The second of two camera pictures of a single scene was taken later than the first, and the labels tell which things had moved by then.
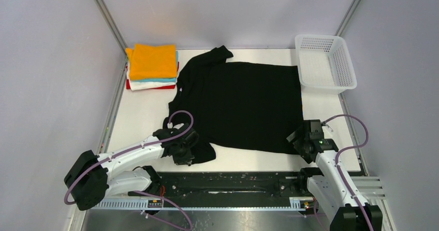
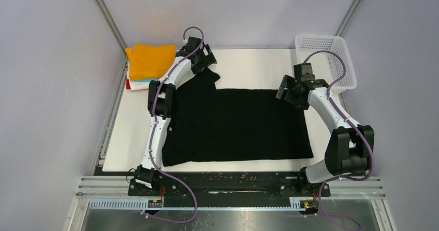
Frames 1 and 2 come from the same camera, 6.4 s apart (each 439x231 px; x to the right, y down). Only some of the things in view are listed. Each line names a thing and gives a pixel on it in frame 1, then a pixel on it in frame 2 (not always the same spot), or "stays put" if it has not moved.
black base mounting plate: (190, 185) stays put
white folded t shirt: (135, 85) stays put
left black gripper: (185, 159) to (208, 59)
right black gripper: (306, 156) to (289, 82)
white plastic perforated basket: (324, 63) stays put
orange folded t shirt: (152, 61) stays put
